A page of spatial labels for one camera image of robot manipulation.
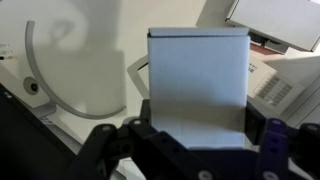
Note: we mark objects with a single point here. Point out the angular grey monitor stand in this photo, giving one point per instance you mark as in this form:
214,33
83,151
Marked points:
135,78

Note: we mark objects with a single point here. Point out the small plain white box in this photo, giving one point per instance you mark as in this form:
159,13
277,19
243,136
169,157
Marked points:
196,83

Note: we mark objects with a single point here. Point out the long white carton box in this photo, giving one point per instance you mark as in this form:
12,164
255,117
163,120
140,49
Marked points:
280,20

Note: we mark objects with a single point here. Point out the big white storage box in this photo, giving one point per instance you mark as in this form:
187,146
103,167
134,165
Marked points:
306,100

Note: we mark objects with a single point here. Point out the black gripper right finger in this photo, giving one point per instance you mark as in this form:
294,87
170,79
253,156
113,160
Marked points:
283,150

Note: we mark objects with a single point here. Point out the square white labelled box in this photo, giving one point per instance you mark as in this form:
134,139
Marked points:
266,76

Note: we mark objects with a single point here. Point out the black computer monitor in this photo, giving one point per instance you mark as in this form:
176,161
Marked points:
26,143

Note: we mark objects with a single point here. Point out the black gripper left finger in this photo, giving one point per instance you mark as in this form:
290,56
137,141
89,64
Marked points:
140,153

